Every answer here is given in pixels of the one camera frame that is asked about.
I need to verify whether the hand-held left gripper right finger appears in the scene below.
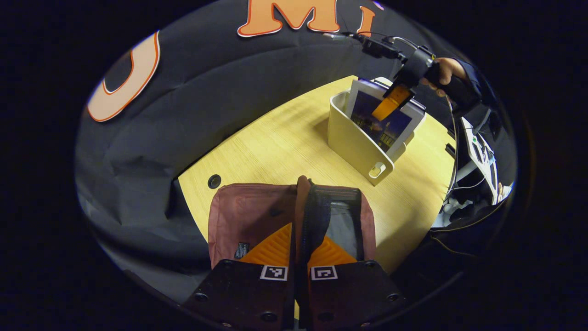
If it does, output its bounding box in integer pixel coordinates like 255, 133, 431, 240
305, 236, 407, 330

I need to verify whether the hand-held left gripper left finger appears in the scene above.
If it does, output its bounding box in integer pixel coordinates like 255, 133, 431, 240
183, 223, 295, 330

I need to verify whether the blue book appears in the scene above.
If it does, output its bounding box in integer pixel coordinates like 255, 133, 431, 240
345, 78, 416, 160

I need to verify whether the white bookshelf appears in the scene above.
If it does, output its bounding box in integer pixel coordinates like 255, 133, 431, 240
328, 76, 427, 187

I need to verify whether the maroon schoolbag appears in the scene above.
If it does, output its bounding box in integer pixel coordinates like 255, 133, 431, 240
208, 176, 376, 272

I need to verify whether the white device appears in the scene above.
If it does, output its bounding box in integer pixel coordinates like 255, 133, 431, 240
459, 117, 501, 205

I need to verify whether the black backdrop cloth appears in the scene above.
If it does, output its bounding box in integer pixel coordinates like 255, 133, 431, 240
75, 0, 464, 304

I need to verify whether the black cable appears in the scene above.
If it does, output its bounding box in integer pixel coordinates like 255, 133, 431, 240
441, 94, 461, 205

